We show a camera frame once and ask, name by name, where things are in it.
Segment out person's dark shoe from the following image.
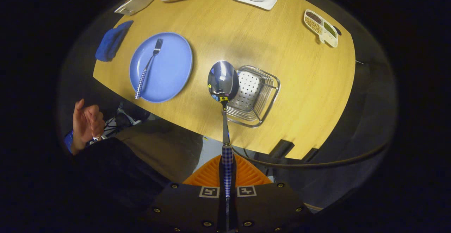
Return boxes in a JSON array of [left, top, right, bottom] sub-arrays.
[[106, 103, 152, 135]]

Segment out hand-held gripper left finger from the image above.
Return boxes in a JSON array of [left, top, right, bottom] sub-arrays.
[[141, 155, 226, 233]]

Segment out white sectioned grain tray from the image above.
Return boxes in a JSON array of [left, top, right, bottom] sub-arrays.
[[304, 9, 339, 48]]

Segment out blue folded cloth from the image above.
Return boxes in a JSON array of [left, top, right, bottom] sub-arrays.
[[95, 20, 134, 62]]

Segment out spoon with blue checked handle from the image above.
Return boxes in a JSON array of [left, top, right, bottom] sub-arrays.
[[207, 61, 240, 205]]

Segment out metal wire basket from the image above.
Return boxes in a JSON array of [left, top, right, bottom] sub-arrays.
[[225, 65, 281, 128]]

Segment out fork with blue checked handle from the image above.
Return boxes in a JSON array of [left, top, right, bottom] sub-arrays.
[[135, 38, 164, 100]]

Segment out person's beige trousers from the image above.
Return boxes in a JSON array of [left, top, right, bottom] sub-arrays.
[[116, 120, 203, 182]]

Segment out thick black cable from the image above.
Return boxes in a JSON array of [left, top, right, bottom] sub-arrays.
[[231, 138, 391, 168]]

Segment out white toaster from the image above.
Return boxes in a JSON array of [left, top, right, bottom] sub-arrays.
[[114, 0, 162, 16]]

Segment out blue round plate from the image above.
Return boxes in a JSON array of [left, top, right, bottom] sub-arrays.
[[129, 32, 193, 103]]

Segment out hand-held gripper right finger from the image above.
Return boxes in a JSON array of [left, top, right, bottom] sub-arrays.
[[227, 154, 312, 233]]

